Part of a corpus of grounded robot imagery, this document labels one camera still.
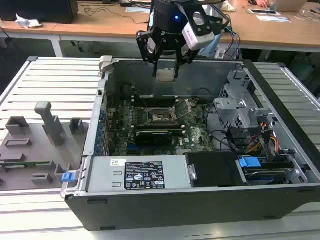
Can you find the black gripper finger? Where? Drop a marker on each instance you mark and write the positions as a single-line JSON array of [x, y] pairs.
[[186, 55], [147, 47]]

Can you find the silver square CPU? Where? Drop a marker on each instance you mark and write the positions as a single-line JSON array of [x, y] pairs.
[[165, 75]]

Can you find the black box on desk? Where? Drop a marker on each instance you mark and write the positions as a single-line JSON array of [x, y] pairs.
[[37, 10]]

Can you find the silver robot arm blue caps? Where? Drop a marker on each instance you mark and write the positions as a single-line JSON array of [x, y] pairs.
[[210, 47]]

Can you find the grey parts rack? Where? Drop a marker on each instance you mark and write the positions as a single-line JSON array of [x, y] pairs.
[[37, 150]]

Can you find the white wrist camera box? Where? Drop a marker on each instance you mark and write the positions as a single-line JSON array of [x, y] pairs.
[[197, 37]]

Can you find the wooden desk white frame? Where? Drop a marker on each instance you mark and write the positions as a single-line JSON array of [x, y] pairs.
[[100, 27], [262, 32]]

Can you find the CPU socket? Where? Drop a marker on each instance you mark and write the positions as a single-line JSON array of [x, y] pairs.
[[160, 117]]

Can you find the green RAM stick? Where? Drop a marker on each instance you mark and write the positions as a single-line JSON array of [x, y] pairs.
[[32, 163]]

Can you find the black plastic shroud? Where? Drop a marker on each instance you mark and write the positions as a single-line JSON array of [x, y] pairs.
[[215, 170]]

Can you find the white sheet blue border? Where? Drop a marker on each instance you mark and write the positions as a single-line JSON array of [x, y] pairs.
[[272, 18]]

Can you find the silver metal drive cage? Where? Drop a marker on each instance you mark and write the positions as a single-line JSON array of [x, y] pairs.
[[230, 107]]

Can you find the black computer mouse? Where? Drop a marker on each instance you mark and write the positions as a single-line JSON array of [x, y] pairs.
[[251, 2]]

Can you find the black RAM slots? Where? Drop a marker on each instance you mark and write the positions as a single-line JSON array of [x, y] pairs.
[[155, 101]]

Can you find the green motherboard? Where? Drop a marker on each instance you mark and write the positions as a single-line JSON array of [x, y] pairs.
[[195, 140]]

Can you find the blue case latch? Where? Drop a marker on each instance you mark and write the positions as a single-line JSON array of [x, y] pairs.
[[68, 177]]

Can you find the white tablet dark screen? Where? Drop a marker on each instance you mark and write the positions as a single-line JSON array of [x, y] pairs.
[[262, 11]]

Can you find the black graphics card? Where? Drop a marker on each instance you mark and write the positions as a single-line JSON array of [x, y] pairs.
[[153, 138]]

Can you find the silver laptop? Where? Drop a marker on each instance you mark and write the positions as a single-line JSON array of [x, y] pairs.
[[287, 5]]

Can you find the beige crumpled bag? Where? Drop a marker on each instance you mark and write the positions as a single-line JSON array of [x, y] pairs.
[[230, 6]]

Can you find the crumpled white paper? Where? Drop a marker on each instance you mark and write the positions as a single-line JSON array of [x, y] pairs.
[[27, 23]]

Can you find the grey power supply unit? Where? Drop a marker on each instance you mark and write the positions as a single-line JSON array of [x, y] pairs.
[[100, 175]]

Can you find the black open PC case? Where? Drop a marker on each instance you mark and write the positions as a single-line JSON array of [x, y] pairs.
[[175, 212]]

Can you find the thin metal locking lever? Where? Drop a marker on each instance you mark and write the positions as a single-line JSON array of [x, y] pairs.
[[144, 103]]

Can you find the hard disk drive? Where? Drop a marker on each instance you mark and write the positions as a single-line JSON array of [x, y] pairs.
[[262, 178]]

